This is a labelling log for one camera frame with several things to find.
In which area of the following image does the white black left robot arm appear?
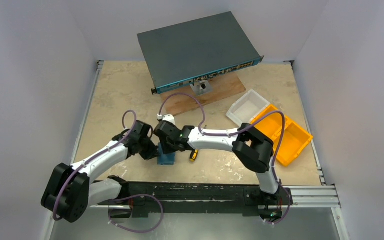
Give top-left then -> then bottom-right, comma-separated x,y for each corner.
40,120 -> 158,223

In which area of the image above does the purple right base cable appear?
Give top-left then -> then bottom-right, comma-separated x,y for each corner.
262,188 -> 294,226

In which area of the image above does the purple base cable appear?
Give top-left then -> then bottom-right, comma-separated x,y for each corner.
107,194 -> 164,234
262,188 -> 294,226

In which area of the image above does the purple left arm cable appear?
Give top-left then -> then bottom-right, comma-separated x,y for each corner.
52,109 -> 138,222

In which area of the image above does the clear plastic bin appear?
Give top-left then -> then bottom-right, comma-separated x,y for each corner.
226,89 -> 270,126

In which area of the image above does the aluminium frame rail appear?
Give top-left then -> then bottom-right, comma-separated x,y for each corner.
289,185 -> 341,209

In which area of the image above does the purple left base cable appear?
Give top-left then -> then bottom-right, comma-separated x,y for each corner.
107,194 -> 164,234

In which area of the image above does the grey network switch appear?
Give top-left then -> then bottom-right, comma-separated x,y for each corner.
137,11 -> 264,95

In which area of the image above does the small grey metal bracket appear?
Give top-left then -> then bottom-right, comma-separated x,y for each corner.
190,80 -> 213,96

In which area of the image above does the yellow black handled screwdriver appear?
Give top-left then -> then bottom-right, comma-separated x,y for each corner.
189,149 -> 199,163

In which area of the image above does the blue card holder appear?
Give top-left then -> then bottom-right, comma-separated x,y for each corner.
157,143 -> 176,166

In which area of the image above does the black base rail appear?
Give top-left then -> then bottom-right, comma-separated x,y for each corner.
99,181 -> 293,221

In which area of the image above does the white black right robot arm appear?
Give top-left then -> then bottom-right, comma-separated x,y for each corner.
153,113 -> 281,204

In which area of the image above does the brown wooden board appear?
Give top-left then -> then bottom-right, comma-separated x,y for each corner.
160,73 -> 246,116

